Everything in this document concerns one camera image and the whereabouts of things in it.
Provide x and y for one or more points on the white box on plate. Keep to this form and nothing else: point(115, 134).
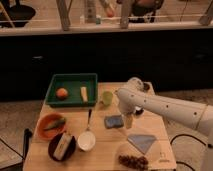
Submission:
point(62, 146)

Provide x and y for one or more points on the blue folded cloth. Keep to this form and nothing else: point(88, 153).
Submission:
point(141, 142)

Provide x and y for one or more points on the orange bowl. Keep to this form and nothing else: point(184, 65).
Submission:
point(46, 120)

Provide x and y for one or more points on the yellow banana piece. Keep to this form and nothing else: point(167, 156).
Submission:
point(84, 95)

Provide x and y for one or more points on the brown grape bunch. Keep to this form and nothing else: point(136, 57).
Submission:
point(138, 163)

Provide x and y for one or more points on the black clamp handle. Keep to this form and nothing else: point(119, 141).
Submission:
point(26, 140)

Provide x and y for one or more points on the blue sponge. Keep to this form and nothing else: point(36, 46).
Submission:
point(114, 121)

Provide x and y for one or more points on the white handled dish brush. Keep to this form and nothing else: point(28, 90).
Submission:
point(138, 111)

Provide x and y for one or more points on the green plastic cup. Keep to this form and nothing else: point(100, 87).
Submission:
point(106, 98)

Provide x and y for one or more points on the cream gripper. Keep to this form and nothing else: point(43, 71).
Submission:
point(128, 121)

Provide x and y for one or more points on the white ladle spoon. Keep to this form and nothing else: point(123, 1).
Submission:
point(86, 140)

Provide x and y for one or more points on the metal cup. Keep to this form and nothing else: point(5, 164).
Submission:
point(146, 87)

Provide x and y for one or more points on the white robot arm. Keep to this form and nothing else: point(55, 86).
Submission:
point(197, 116)

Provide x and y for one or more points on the green plastic tray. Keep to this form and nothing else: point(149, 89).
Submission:
point(72, 83)

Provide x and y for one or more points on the green vegetable toy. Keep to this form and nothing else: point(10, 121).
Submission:
point(55, 124)

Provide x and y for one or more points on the orange fruit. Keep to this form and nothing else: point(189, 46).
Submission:
point(61, 93)

